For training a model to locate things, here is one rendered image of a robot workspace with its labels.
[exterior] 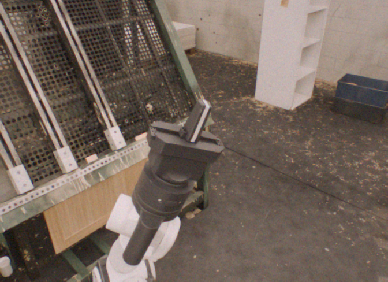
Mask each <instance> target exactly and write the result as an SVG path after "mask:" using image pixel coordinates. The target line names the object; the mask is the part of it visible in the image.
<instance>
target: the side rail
mask: <svg viewBox="0 0 388 282"><path fill-rule="evenodd" d="M150 2H151V5H152V7H153V9H154V12H155V14H156V17H157V19H158V22H159V25H160V26H161V29H162V32H163V34H164V36H165V39H166V41H167V44H168V47H169V49H170V52H171V54H172V56H173V59H174V62H175V63H176V64H177V67H178V70H179V71H180V74H181V77H182V80H183V82H184V84H185V87H186V90H187V92H188V94H189V97H190V99H191V101H192V104H193V107H195V104H196V102H197V101H198V99H203V100H204V98H203V96H202V93H201V90H200V88H199V85H198V83H197V81H196V78H195V75H194V73H193V70H192V68H191V65H190V63H189V61H188V58H187V56H186V54H185V51H184V48H183V46H182V43H181V41H180V38H179V36H178V33H177V31H176V29H175V27H174V25H173V22H172V20H171V18H170V15H169V12H168V10H167V7H166V5H165V2H164V0H150Z"/></svg>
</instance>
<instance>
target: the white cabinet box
mask: <svg viewBox="0 0 388 282"><path fill-rule="evenodd" d="M330 1H331V0H265V1H264V12H263V24H262V35H261V41H260V53H259V65H258V76H257V82H256V94H255V99H257V100H259V101H262V102H265V103H269V104H271V105H275V106H278V107H281V108H284V109H288V110H293V109H294V108H296V107H298V106H299V105H300V104H302V103H304V102H305V101H307V100H308V99H310V98H311V95H312V90H313V86H314V83H315V77H316V71H317V68H318V62H319V56H320V50H321V46H322V40H323V35H324V29H325V25H326V19H327V14H328V10H329V4H330Z"/></svg>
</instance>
